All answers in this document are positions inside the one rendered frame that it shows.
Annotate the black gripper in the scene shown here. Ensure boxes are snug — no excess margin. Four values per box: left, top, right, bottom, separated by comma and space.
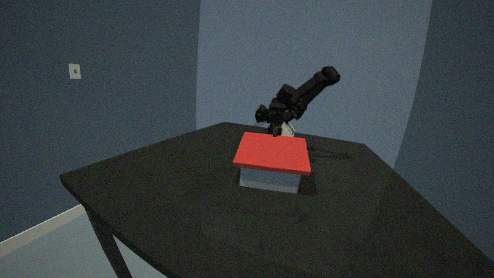
268, 103, 286, 137

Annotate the red box lid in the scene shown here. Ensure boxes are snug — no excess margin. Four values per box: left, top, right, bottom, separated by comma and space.
233, 132, 311, 176

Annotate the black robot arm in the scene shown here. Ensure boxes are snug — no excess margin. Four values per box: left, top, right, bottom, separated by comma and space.
255, 66, 340, 124

